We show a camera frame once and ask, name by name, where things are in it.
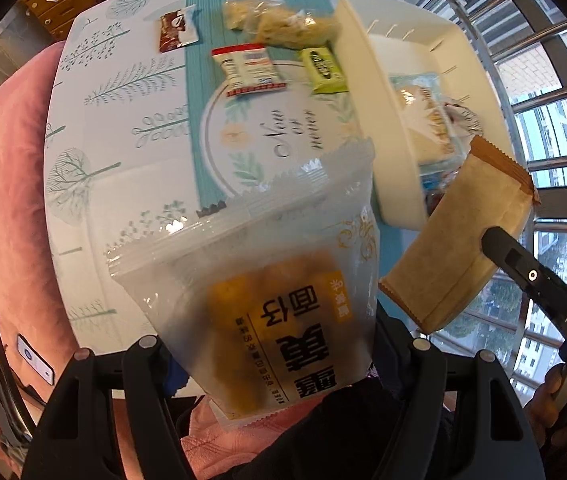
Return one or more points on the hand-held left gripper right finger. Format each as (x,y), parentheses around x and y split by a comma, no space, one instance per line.
(393,350)

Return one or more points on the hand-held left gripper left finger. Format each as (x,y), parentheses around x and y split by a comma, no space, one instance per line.
(172,382)

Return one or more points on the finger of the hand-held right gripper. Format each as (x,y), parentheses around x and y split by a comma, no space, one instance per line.
(523,265)

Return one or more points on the brown paper snack packet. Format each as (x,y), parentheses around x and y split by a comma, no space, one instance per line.
(453,240)

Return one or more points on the dark red snack packet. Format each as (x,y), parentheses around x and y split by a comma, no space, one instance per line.
(435,205)

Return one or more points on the blue snack packet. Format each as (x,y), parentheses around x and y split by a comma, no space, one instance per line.
(433,181)

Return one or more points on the translucent bag of yellow pastry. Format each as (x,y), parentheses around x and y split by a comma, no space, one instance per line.
(243,260)

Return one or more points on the snack packets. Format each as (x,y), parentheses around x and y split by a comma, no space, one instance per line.
(423,120)

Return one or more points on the white plastic bin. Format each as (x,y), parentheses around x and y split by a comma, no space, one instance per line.
(363,85)

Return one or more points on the green snack packet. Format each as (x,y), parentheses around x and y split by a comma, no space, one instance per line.
(326,70)

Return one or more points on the red and white snack packet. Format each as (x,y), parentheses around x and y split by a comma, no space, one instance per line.
(248,70)

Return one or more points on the clear bag of noodle snack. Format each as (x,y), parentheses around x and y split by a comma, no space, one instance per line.
(298,27)

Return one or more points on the brown chocolate snack packet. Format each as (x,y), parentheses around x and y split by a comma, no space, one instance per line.
(173,30)

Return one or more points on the clear bag of crackers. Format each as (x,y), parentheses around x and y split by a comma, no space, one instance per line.
(248,10)

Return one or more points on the person's right hand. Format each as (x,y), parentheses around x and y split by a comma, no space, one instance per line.
(548,405)

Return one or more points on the metal window grille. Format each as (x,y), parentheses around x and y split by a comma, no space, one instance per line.
(558,170)

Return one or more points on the teal table mat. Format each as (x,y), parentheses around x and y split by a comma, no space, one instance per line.
(208,125)

